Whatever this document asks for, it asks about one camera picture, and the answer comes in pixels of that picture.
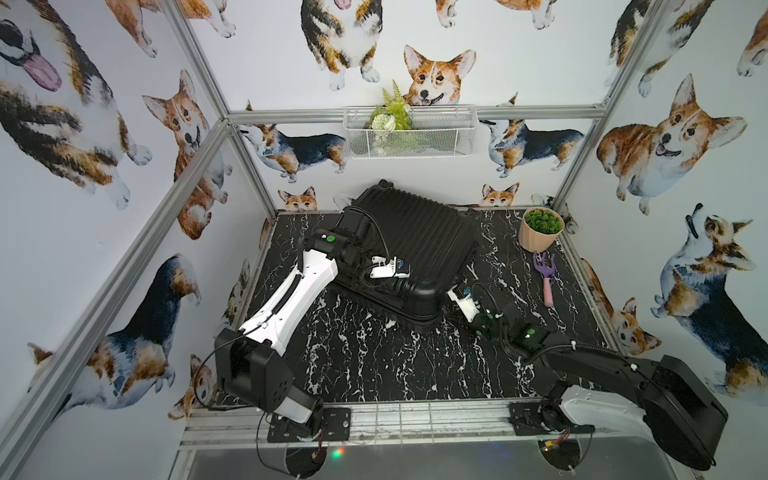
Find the aluminium front rail frame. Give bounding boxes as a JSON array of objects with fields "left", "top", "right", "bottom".
[{"left": 167, "top": 392, "right": 700, "bottom": 480}]

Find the white wire wall basket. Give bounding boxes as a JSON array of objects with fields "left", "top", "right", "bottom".
[{"left": 343, "top": 106, "right": 479, "bottom": 159}]

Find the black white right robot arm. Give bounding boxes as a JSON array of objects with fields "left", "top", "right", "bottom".
[{"left": 447, "top": 283, "right": 728, "bottom": 471}]

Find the peach plastic flower pot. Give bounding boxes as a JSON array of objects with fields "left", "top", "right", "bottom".
[{"left": 518, "top": 207, "right": 565, "bottom": 253}]

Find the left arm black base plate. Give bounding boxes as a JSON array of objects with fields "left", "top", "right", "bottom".
[{"left": 267, "top": 407, "right": 352, "bottom": 443}]

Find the artificial fern with white flower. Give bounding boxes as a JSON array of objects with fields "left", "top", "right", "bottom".
[{"left": 368, "top": 80, "right": 413, "bottom": 156}]

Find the black hard-shell suitcase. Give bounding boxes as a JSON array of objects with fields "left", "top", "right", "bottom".
[{"left": 327, "top": 180, "right": 479, "bottom": 330}]

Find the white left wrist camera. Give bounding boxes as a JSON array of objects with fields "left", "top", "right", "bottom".
[{"left": 368, "top": 256, "right": 411, "bottom": 279}]

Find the purple pink garden fork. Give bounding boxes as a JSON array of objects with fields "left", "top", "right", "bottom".
[{"left": 533, "top": 251, "right": 556, "bottom": 308}]

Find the green artificial succulent plant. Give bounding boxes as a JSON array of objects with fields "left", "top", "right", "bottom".
[{"left": 524, "top": 208, "right": 564, "bottom": 235}]

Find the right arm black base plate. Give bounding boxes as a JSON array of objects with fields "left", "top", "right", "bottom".
[{"left": 507, "top": 402, "right": 596, "bottom": 436}]

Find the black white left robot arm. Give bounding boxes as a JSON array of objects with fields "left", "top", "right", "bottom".
[{"left": 206, "top": 206, "right": 410, "bottom": 437}]

